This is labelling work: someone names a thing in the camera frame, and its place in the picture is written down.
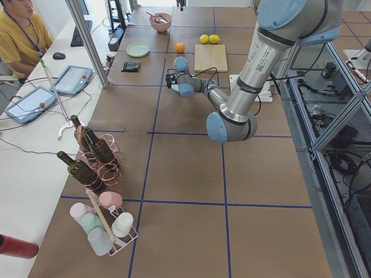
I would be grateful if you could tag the person in yellow shirt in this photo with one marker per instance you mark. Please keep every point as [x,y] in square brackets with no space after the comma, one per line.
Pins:
[24,37]

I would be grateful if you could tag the pale pink cup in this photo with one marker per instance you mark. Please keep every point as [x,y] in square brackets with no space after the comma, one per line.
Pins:
[78,210]

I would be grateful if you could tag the reacher grabber stick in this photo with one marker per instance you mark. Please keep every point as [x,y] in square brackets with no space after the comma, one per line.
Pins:
[68,123]

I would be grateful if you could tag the dark wine bottle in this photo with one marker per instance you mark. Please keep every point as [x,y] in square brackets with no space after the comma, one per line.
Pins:
[80,137]
[102,150]
[82,173]

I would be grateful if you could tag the red thermos bottle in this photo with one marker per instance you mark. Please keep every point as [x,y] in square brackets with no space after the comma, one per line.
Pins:
[15,247]

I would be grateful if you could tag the orange fruit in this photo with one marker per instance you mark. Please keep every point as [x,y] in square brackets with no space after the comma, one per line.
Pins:
[180,48]

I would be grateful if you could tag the mint green cup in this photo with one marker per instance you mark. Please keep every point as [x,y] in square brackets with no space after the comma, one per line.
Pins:
[89,221]

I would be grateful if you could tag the yellow lemon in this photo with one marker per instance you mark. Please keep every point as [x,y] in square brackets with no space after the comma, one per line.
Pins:
[214,39]
[204,39]

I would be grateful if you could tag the copper wire bottle rack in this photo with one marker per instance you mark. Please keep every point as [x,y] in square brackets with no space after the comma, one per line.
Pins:
[111,177]

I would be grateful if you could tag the black computer box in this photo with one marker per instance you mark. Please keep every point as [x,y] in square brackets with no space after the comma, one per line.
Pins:
[115,40]

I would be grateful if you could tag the white wire cup rack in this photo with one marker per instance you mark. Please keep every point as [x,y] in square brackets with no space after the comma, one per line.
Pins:
[113,237]

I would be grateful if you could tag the pink bowl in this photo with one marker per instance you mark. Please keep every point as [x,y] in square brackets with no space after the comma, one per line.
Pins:
[161,27]

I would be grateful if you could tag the yellow lemon right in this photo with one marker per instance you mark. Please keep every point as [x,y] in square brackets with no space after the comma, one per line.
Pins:
[214,39]

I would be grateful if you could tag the yellow lemon left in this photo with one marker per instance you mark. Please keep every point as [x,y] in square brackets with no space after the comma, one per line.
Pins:
[204,39]

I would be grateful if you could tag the blue teach pendant far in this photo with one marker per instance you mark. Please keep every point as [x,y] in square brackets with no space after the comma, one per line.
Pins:
[72,80]

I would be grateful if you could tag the metal scoop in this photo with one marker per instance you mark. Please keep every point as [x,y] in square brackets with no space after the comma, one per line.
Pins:
[157,17]

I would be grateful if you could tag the green plate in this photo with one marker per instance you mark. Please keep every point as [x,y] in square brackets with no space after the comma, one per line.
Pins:
[137,49]

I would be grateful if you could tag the blue teach pendant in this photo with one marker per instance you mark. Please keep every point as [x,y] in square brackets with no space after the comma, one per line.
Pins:
[72,80]
[31,106]

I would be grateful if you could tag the black keyboard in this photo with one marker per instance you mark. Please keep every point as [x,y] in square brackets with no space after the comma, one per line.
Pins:
[77,39]

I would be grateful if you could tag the grey cup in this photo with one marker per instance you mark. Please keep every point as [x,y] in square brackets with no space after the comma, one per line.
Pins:
[100,241]

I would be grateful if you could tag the dark folded cloth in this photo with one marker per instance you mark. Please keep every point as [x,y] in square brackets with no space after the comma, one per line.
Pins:
[131,66]

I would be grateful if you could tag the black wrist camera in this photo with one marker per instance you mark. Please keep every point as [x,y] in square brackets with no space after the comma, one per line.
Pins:
[170,80]

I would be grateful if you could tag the wooden cutting board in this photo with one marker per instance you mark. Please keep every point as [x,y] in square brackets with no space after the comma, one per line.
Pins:
[209,56]

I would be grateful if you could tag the black computer mouse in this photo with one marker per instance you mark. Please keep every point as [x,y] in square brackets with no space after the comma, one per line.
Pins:
[59,56]

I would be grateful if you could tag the aluminium frame post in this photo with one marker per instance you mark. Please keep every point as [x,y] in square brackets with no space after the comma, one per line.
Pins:
[79,20]

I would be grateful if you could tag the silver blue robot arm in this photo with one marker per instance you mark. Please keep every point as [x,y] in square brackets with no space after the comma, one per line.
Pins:
[280,25]

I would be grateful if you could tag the white cup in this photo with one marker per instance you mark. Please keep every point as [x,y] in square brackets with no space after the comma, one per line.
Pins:
[122,225]

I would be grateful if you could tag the blue teach pendant near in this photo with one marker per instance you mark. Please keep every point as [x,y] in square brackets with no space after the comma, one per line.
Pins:
[31,106]

